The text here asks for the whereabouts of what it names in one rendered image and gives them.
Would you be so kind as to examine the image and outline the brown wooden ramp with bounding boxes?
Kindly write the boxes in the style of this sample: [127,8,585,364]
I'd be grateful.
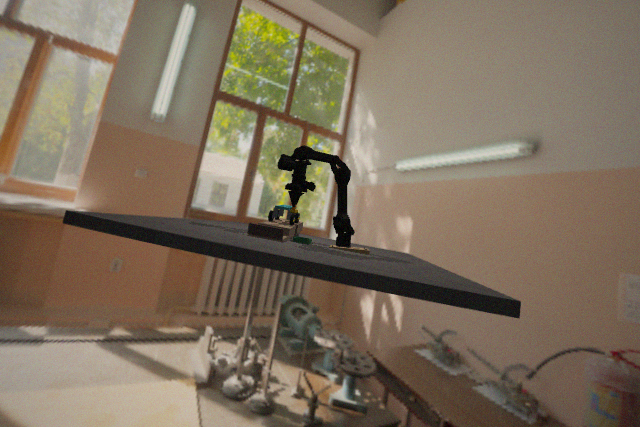
[247,218,303,242]

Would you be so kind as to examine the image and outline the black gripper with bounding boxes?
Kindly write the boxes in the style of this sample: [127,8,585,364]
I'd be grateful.
[285,172,307,207]

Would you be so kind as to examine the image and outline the green tray rim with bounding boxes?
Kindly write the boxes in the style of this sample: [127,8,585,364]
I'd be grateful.
[293,236,312,245]

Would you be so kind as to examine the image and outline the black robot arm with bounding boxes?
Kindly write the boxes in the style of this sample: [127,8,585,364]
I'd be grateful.
[278,145,355,248]

